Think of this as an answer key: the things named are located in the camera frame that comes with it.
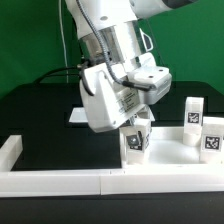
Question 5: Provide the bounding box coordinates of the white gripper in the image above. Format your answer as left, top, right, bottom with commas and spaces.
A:
79, 61, 149, 148

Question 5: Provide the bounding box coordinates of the white square table top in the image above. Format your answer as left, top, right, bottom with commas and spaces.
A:
118, 126, 214, 169

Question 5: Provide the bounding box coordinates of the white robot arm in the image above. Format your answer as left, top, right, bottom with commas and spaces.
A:
65, 0, 198, 149

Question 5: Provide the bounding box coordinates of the white U-shaped fence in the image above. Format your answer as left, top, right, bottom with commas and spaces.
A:
0, 135, 224, 197

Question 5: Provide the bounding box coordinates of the white fiducial marker sheet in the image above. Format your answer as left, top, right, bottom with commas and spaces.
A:
69, 107, 87, 123

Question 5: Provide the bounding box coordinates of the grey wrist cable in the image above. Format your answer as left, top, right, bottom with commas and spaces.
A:
75, 0, 150, 92

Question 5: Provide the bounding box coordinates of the black cable conduit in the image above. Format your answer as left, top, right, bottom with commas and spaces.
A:
33, 64, 88, 84

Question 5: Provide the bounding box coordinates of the white thin cable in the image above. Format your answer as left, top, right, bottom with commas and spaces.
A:
58, 0, 70, 84

